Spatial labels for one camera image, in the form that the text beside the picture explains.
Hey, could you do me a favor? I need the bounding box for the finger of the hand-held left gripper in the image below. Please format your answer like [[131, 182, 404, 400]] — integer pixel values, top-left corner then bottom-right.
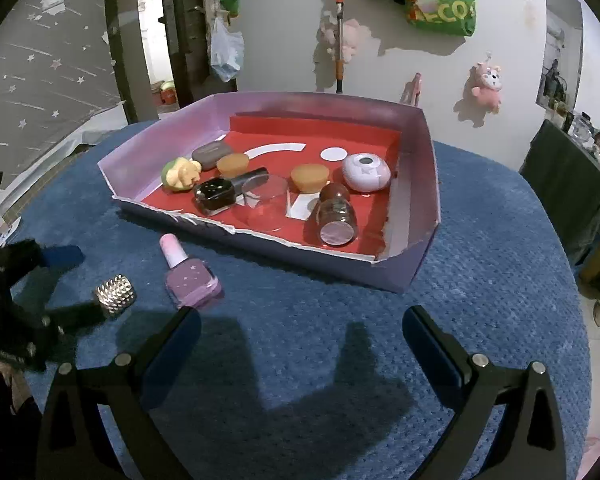
[[0, 239, 87, 281], [17, 300, 108, 343]]

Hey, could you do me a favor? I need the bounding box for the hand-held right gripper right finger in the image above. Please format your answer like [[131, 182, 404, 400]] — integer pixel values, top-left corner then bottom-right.
[[402, 304, 567, 480]]

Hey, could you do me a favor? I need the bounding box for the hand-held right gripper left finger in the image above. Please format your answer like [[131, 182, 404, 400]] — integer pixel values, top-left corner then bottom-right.
[[36, 304, 203, 480]]

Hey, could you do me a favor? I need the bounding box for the silver studded cap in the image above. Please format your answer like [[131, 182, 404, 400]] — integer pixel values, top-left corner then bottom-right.
[[94, 275, 137, 318]]

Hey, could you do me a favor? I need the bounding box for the purple nail polish bottle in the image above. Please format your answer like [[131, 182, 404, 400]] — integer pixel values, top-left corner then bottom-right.
[[160, 233, 225, 309]]

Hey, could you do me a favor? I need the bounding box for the black square bottle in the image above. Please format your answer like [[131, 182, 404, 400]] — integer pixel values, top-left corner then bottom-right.
[[194, 166, 270, 217]]

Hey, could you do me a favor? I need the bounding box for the purple cardboard box tray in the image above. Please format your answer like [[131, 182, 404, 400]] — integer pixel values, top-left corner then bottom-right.
[[97, 91, 441, 295]]

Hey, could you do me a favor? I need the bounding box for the clear glass cup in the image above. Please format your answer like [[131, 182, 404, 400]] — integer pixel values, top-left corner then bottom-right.
[[232, 175, 290, 233]]

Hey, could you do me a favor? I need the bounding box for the grey rounded case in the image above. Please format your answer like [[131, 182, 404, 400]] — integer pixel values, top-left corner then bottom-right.
[[191, 141, 233, 171]]

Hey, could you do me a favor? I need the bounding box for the orange round cap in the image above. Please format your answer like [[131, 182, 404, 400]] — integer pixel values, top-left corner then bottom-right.
[[216, 153, 251, 179], [290, 162, 331, 194]]

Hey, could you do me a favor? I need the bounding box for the pink round device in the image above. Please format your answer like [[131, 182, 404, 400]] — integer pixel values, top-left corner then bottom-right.
[[341, 152, 393, 193]]

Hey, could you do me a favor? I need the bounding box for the person's left hand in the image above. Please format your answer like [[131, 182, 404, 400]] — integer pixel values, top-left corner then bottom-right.
[[0, 359, 31, 413]]

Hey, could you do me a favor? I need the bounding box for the yellow green toy figure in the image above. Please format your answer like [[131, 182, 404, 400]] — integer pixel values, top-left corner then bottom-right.
[[160, 156, 203, 194]]

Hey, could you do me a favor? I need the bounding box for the red printed cardboard sheet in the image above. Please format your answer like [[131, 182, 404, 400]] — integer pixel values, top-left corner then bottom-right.
[[145, 115, 403, 261]]

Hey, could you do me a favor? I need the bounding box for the brown glass jar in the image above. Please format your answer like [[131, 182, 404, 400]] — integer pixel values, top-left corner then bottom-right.
[[302, 182, 358, 248]]

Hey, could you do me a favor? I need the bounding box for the dark green covered table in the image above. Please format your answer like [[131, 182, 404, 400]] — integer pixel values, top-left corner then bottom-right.
[[519, 119, 600, 266]]

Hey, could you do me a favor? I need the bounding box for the dark wooden door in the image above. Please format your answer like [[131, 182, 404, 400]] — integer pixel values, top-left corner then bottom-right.
[[160, 0, 238, 111]]

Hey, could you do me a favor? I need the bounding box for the clear plastic bag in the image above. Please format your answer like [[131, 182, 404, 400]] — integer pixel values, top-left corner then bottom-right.
[[210, 17, 245, 82]]

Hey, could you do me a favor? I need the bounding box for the pink hanging item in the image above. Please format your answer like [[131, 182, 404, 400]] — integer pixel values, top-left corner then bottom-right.
[[400, 72, 423, 107]]

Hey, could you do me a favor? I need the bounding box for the row of small bottles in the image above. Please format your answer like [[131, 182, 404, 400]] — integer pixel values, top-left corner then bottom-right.
[[545, 105, 600, 181]]

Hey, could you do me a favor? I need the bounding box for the pink bear plush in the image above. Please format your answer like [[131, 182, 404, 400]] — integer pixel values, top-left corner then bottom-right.
[[470, 62, 503, 113]]

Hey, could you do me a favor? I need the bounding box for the pink pig plush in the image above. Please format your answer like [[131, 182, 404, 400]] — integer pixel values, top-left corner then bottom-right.
[[320, 19, 373, 63]]

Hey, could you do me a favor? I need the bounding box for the orange handled tool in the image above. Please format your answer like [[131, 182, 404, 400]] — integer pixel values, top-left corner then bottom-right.
[[334, 0, 347, 95]]

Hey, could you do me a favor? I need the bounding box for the wall mirror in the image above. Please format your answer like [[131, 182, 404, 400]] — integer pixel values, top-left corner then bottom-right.
[[536, 0, 585, 111]]

